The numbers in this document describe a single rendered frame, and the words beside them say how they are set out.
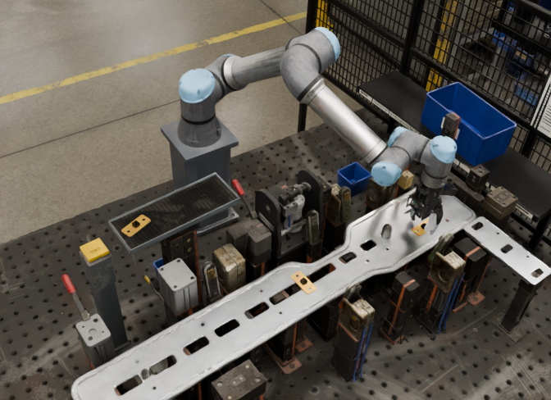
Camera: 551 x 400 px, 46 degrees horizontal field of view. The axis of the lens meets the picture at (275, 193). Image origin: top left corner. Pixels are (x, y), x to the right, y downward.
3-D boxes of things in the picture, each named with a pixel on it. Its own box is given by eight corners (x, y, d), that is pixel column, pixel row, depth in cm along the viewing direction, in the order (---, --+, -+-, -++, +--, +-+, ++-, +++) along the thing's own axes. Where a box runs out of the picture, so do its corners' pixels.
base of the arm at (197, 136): (170, 128, 226) (167, 106, 219) (208, 115, 232) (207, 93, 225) (189, 152, 217) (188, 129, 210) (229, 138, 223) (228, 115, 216)
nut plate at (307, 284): (317, 288, 191) (317, 286, 190) (307, 295, 189) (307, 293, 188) (299, 270, 195) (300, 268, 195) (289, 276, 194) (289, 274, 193)
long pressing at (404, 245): (102, 452, 155) (102, 450, 153) (64, 384, 167) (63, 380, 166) (480, 217, 216) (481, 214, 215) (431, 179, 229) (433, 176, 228)
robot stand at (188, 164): (168, 206, 255) (159, 126, 227) (214, 188, 263) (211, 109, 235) (192, 239, 242) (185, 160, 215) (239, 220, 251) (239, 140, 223)
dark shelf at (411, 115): (535, 224, 214) (538, 217, 212) (355, 91, 264) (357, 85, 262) (575, 197, 224) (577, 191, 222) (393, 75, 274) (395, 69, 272)
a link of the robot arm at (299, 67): (275, 53, 176) (403, 177, 176) (296, 37, 183) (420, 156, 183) (258, 78, 186) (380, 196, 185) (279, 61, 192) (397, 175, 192)
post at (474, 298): (473, 306, 225) (496, 253, 205) (450, 286, 232) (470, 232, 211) (485, 298, 228) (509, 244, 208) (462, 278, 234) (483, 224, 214)
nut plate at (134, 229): (129, 237, 181) (129, 234, 180) (120, 231, 183) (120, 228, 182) (151, 220, 186) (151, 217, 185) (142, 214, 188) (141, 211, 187)
